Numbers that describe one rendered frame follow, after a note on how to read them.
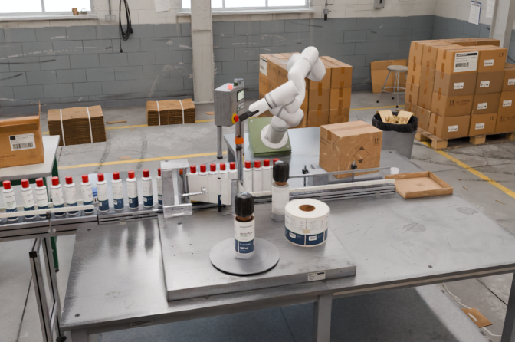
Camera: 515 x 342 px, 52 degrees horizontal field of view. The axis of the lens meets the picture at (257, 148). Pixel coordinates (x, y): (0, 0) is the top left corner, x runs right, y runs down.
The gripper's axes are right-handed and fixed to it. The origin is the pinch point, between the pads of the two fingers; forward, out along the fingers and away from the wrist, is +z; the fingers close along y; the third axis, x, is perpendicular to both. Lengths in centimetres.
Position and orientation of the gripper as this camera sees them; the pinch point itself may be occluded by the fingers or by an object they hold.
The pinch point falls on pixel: (243, 116)
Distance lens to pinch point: 274.4
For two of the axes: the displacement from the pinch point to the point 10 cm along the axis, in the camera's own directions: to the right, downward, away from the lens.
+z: -8.6, 4.8, 1.9
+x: 5.1, 8.1, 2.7
